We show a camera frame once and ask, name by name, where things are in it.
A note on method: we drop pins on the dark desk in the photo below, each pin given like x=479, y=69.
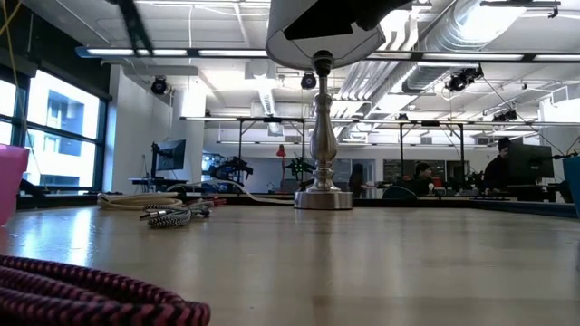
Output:
x=156, y=182

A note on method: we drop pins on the black metal station frame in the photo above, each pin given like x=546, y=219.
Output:
x=401, y=145
x=240, y=136

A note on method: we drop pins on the dark computer monitor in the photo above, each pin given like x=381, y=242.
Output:
x=530, y=160

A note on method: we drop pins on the silver table lamp white shade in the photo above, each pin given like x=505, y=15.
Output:
x=323, y=145

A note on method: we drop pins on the pink plastic bin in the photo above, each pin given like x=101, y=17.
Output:
x=11, y=181

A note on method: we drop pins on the blue plastic bin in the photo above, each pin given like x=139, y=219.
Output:
x=573, y=181

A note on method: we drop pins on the dark blue chair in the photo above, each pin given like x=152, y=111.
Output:
x=399, y=193

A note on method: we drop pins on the round black ceiling device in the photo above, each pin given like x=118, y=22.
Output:
x=308, y=80
x=158, y=85

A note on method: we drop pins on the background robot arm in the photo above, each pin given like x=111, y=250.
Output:
x=299, y=166
x=231, y=167

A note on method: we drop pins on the black overhead camera rig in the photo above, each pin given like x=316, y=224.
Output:
x=505, y=115
x=462, y=79

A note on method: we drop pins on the black table edge frame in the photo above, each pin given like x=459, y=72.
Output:
x=453, y=203

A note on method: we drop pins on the red desk lamp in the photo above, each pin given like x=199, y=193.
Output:
x=281, y=151

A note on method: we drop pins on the silver ventilation duct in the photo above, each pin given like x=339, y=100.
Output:
x=453, y=41

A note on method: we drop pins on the overhead LED light bar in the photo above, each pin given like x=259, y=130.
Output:
x=226, y=52

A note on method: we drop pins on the person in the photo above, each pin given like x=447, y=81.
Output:
x=358, y=179
x=421, y=176
x=496, y=169

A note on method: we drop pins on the monitor on arm mount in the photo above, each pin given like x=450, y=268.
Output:
x=171, y=155

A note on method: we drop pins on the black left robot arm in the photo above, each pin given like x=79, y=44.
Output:
x=133, y=27

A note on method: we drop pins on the large window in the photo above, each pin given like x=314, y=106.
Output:
x=63, y=127

